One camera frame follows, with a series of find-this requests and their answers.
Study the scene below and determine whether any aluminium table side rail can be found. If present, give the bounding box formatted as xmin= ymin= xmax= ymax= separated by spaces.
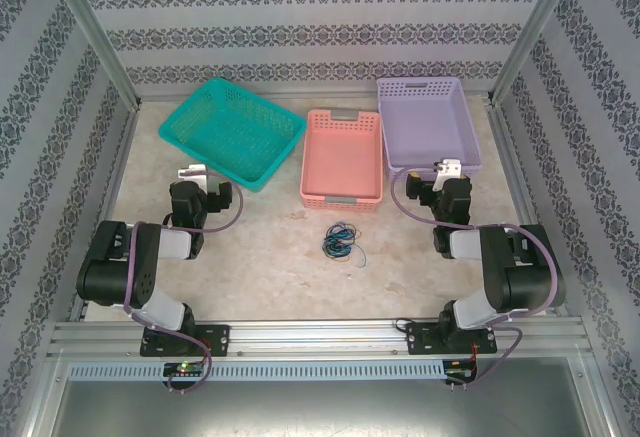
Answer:
xmin=485 ymin=99 xmax=574 ymax=318
xmin=67 ymin=101 xmax=144 ymax=323

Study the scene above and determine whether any aluminium frame post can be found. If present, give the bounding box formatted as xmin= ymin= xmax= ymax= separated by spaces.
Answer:
xmin=485 ymin=0 xmax=587 ymax=107
xmin=39 ymin=0 xmax=143 ymax=109

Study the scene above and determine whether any white slotted cable duct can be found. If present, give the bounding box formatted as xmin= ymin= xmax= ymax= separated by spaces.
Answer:
xmin=67 ymin=359 xmax=448 ymax=382

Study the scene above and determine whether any thin blue cable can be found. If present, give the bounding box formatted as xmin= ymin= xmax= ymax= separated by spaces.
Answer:
xmin=320 ymin=221 xmax=360 ymax=262
xmin=322 ymin=221 xmax=369 ymax=268

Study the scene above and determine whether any aluminium mounting rail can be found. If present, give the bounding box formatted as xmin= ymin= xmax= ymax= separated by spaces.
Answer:
xmin=48 ymin=317 xmax=586 ymax=359

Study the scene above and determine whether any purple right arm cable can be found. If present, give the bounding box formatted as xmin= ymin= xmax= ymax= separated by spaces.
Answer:
xmin=390 ymin=160 xmax=560 ymax=388

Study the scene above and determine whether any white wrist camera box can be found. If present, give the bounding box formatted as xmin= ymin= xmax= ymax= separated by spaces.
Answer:
xmin=177 ymin=163 xmax=208 ymax=192
xmin=432 ymin=157 xmax=462 ymax=192

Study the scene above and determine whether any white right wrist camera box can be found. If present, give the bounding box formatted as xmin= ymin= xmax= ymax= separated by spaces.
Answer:
xmin=432 ymin=157 xmax=462 ymax=192

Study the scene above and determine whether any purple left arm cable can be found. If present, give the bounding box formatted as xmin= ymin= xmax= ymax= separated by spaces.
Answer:
xmin=123 ymin=170 xmax=245 ymax=394

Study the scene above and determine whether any pink plastic basket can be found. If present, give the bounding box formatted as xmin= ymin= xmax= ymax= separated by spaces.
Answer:
xmin=298 ymin=109 xmax=386 ymax=215

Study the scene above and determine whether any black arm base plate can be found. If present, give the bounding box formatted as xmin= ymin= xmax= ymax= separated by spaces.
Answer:
xmin=139 ymin=324 xmax=232 ymax=358
xmin=404 ymin=321 xmax=500 ymax=357

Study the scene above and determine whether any small circuit board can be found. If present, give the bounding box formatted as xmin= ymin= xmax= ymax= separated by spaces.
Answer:
xmin=163 ymin=361 xmax=206 ymax=377
xmin=446 ymin=360 xmax=479 ymax=383

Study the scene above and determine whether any purple plastic basket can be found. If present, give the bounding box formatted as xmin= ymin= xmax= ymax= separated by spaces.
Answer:
xmin=375 ymin=76 xmax=485 ymax=182

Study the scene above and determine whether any teal plastic basket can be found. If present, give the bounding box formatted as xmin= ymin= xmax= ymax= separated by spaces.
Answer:
xmin=158 ymin=77 xmax=309 ymax=194

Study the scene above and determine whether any wire bundle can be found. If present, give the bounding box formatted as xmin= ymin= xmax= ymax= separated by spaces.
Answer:
xmin=319 ymin=220 xmax=360 ymax=262
xmin=320 ymin=221 xmax=360 ymax=262

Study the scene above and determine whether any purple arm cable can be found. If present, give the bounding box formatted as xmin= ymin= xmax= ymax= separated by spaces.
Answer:
xmin=123 ymin=170 xmax=245 ymax=394
xmin=390 ymin=160 xmax=560 ymax=388

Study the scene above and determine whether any grey metal panel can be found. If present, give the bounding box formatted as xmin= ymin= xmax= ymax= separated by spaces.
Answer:
xmin=29 ymin=354 xmax=619 ymax=437

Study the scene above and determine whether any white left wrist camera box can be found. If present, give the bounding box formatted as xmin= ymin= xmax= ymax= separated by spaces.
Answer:
xmin=177 ymin=163 xmax=208 ymax=192

